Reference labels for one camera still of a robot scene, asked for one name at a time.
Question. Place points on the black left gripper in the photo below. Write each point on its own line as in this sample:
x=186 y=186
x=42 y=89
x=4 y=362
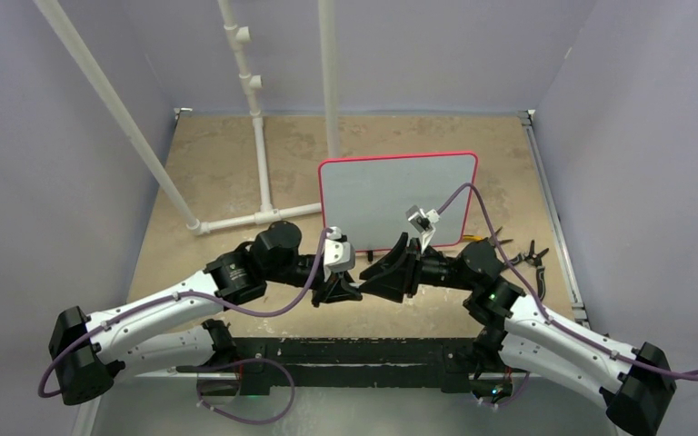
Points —
x=339 y=287

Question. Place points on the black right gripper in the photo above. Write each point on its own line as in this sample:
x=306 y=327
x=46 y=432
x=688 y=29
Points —
x=397 y=272

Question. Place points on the whiteboard with pink frame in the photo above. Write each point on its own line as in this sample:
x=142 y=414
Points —
x=368 y=198

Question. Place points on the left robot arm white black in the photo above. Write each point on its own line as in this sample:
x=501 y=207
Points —
x=263 y=278

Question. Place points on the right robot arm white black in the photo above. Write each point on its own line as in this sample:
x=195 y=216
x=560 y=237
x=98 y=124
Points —
x=630 y=383

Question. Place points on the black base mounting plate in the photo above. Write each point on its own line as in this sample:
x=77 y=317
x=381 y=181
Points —
x=451 y=365

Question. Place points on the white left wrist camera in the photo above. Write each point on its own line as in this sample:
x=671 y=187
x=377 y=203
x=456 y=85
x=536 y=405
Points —
x=338 y=252

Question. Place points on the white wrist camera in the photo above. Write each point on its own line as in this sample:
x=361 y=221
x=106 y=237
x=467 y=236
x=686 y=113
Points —
x=424 y=223
x=338 y=252

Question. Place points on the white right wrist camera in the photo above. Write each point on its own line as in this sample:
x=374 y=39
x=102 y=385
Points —
x=424 y=223

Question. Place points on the yellow handled pliers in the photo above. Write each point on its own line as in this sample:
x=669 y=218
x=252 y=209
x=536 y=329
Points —
x=494 y=242

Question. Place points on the white PVC pipe frame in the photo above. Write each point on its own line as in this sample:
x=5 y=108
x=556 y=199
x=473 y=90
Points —
x=237 y=36

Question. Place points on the black handled wire stripper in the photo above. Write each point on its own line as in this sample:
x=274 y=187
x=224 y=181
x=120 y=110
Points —
x=535 y=259

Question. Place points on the aluminium extrusion rail frame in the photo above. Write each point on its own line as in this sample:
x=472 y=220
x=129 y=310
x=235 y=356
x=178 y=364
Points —
x=214 y=157

